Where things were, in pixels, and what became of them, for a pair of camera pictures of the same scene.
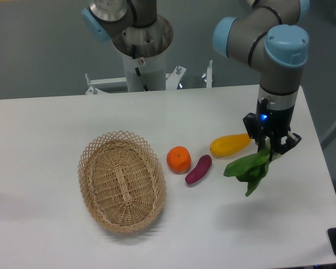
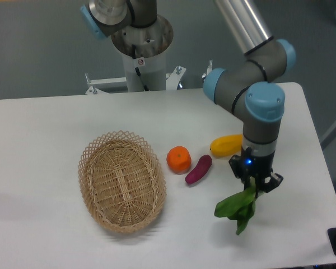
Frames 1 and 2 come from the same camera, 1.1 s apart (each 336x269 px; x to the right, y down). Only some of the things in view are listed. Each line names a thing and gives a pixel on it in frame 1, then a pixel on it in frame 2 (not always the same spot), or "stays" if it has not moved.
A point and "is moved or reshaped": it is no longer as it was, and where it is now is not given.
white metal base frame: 172,80 stays
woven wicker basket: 122,181 stays
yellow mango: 230,144 stays
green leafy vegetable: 252,169 is moved or reshaped
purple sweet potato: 204,164 stays
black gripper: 271,128 -> 259,169
